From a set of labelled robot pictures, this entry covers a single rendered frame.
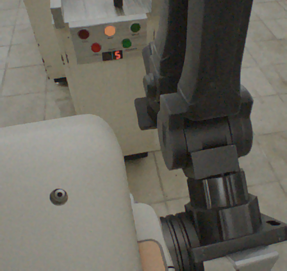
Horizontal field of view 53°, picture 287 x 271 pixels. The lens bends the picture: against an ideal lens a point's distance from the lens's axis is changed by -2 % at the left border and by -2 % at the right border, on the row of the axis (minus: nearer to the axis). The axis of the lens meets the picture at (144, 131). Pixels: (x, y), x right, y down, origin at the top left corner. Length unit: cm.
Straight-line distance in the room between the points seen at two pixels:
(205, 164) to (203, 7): 16
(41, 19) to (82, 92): 72
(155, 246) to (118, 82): 87
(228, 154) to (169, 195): 114
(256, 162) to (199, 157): 135
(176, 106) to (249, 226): 15
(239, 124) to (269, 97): 169
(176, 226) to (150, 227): 3
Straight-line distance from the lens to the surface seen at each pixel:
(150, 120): 61
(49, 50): 185
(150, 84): 45
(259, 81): 215
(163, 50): 41
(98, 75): 108
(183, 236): 33
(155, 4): 94
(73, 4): 106
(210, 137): 34
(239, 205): 34
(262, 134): 181
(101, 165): 18
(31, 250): 20
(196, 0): 29
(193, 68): 31
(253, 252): 34
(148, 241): 31
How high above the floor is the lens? 130
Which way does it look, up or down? 51 degrees down
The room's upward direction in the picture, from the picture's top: straight up
